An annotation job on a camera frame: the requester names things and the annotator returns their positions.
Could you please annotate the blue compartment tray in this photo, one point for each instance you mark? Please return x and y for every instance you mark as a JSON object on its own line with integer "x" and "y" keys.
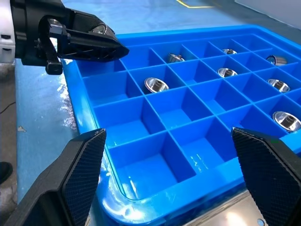
{"x": 164, "y": 164}

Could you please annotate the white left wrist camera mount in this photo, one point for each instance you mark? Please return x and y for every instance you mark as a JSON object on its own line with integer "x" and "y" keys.
{"x": 5, "y": 28}

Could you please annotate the shiny metal roller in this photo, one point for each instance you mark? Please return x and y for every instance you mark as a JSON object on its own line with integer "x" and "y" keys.
{"x": 279, "y": 85}
{"x": 227, "y": 72}
{"x": 277, "y": 60}
{"x": 55, "y": 23}
{"x": 176, "y": 58}
{"x": 156, "y": 85}
{"x": 229, "y": 51}
{"x": 287, "y": 121}

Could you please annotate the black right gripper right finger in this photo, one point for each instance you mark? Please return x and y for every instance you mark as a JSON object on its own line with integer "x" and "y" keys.
{"x": 270, "y": 179}

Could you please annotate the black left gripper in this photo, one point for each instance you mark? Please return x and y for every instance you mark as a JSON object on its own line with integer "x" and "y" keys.
{"x": 28, "y": 33}

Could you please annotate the black shoe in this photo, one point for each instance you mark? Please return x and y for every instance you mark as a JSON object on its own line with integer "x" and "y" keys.
{"x": 4, "y": 171}

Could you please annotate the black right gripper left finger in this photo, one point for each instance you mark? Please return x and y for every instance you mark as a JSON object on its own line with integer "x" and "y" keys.
{"x": 70, "y": 179}

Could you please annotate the steel tray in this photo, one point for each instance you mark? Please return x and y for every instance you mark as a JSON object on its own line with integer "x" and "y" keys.
{"x": 223, "y": 209}

